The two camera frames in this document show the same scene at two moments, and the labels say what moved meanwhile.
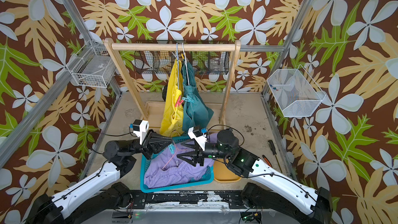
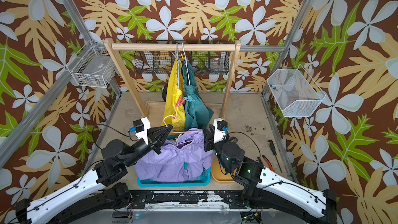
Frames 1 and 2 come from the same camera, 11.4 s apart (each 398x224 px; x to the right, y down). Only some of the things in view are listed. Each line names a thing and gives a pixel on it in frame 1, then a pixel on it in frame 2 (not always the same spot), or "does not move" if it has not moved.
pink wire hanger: (173, 156) -> (179, 131)
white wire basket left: (93, 66) does not move
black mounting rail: (188, 199) does not move
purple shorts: (167, 169) does not move
